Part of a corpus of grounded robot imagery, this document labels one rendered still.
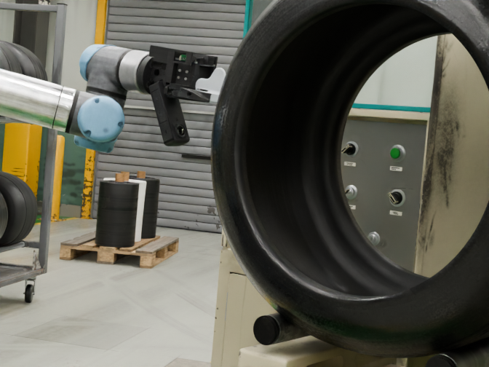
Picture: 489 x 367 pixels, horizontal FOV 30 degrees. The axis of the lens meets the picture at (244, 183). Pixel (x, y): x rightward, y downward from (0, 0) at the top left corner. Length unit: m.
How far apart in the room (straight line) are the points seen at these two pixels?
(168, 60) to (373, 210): 0.75
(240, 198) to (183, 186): 9.63
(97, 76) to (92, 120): 0.17
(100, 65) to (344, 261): 0.56
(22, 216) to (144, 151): 5.52
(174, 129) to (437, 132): 0.46
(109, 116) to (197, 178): 9.41
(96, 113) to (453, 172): 0.62
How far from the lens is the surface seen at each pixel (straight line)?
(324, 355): 1.45
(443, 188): 1.62
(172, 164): 11.02
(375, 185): 2.12
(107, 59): 1.67
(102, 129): 1.52
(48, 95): 1.54
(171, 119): 1.58
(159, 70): 1.61
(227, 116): 1.37
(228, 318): 2.30
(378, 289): 1.54
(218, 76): 1.51
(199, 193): 10.91
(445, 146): 1.62
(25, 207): 5.77
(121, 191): 7.80
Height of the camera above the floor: 1.19
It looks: 3 degrees down
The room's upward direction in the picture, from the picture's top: 5 degrees clockwise
